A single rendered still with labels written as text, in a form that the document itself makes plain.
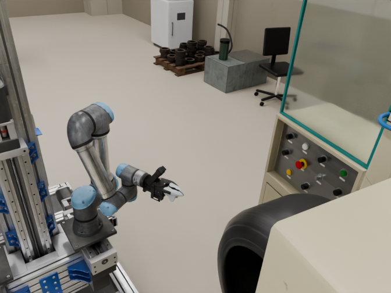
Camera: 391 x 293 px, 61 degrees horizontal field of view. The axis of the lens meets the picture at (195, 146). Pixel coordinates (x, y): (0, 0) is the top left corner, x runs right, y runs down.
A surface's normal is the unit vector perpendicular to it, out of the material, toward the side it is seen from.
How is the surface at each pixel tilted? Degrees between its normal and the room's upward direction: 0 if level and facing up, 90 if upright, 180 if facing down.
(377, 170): 90
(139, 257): 0
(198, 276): 0
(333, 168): 90
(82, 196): 7
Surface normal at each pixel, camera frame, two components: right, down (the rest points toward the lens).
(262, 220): -0.70, -0.58
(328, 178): -0.88, 0.21
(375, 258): 0.05, -0.84
